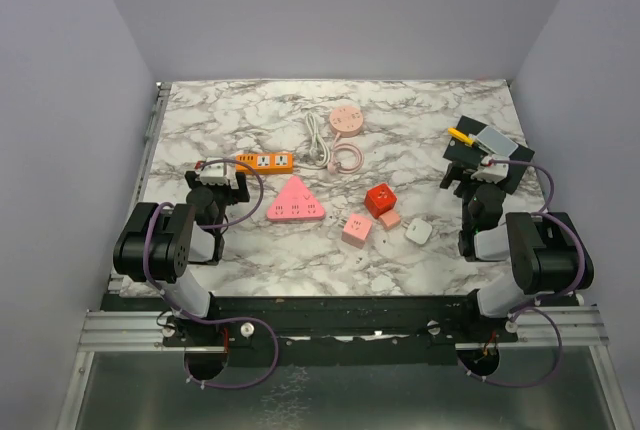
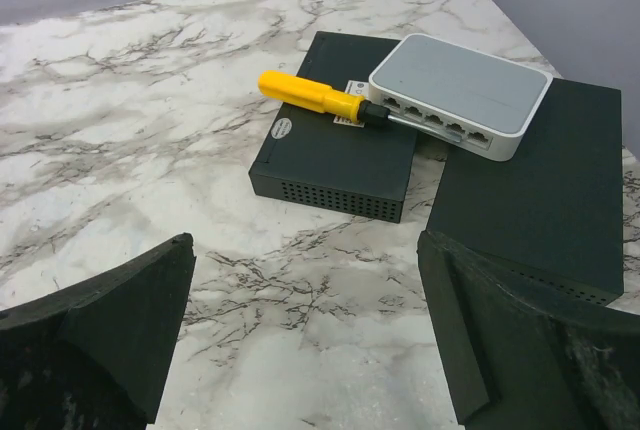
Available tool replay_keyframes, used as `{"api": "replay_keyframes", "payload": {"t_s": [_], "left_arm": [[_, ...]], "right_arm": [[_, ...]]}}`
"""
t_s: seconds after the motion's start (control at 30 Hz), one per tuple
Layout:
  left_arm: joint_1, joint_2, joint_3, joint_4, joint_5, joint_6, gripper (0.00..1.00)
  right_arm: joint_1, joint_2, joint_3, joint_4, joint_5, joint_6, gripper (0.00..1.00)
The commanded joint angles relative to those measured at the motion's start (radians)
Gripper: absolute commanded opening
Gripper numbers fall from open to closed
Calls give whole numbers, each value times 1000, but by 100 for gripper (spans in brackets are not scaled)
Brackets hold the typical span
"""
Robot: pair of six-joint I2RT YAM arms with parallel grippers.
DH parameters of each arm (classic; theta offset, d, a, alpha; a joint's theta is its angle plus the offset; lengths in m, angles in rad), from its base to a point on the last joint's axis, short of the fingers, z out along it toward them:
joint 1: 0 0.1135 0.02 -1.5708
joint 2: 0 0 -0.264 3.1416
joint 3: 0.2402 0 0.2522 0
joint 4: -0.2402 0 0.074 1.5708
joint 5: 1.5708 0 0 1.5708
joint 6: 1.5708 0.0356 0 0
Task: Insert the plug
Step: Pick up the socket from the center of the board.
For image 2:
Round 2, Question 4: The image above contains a black metal network switch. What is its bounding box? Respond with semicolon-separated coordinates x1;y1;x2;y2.
249;31;418;223

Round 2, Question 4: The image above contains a white grey network switch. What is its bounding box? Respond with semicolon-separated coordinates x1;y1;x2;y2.
368;33;553;162

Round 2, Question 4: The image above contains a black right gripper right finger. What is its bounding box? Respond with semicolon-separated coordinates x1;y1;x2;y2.
417;230;639;429

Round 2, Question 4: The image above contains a yellow handled screwdriver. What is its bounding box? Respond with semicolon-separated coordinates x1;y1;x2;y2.
258;70;462;143

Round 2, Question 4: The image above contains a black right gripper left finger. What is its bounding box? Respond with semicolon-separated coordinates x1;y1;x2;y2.
1;233;196;429

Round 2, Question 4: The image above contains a black flat box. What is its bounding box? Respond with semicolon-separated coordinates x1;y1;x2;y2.
427;79;624;305

